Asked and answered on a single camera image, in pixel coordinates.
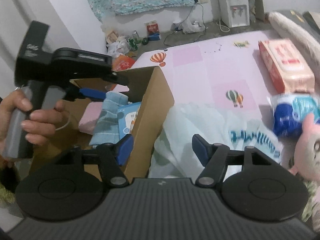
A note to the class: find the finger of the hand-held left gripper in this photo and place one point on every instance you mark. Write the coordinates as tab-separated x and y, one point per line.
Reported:
92	93
120	80

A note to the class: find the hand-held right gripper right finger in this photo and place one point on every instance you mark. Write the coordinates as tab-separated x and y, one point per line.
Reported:
201	151

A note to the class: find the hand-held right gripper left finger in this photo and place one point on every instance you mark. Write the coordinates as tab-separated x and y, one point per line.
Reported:
125	150

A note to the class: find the pink cloth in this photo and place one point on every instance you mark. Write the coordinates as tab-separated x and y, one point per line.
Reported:
90	117

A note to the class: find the blue white tissue packet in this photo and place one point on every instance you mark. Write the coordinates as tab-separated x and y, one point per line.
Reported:
128	120
287	115

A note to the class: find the blue checked towel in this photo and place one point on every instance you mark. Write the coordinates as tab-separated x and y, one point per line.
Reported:
107	122

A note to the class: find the white plastic bag blue print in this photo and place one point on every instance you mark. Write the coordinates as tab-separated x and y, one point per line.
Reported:
180	125

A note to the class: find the brown cardboard box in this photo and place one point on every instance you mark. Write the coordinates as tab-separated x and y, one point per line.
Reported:
152	110

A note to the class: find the person's left hand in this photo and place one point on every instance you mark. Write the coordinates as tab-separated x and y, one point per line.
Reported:
40	125

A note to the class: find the orange snack packet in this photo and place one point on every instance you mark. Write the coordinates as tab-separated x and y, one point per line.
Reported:
122	63

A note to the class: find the pile of floor litter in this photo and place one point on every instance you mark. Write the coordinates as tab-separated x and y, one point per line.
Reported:
120	45

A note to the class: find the red packet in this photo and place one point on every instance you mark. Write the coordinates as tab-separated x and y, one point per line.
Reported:
152	28

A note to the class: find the pink balloon print mat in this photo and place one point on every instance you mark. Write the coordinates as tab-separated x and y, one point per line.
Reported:
200	67

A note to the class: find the crumpled white plastic bag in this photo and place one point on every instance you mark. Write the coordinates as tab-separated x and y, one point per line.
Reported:
187	26

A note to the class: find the pink round plush toy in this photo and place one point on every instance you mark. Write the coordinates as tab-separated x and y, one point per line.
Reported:
310	142

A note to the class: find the orange wet wipes pack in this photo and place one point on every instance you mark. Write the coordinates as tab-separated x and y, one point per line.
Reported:
282	62

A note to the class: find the white water dispenser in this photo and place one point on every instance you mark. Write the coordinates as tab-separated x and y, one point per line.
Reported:
233	10

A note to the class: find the rolled white fuzzy blanket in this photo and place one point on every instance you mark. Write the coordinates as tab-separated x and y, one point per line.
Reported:
295	27

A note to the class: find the dark grey blanket yellow print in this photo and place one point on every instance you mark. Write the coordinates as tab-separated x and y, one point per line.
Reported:
312	17

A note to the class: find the white wall socket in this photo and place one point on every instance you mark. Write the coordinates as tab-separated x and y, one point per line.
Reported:
203	0

